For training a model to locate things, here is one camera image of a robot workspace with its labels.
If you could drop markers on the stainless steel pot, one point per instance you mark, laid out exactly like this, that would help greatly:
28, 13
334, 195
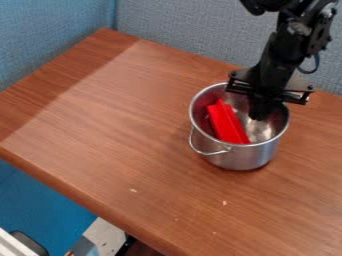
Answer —
225, 155

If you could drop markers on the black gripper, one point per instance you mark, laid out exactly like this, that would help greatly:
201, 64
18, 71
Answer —
272, 80

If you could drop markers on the black white device corner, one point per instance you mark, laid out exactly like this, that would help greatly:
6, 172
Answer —
16, 244

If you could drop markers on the white grey box under table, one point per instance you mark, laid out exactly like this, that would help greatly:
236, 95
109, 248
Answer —
101, 240

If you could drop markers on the red star-shaped block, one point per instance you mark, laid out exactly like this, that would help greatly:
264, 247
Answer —
225, 124

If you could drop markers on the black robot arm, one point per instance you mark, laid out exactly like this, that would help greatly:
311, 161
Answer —
291, 50

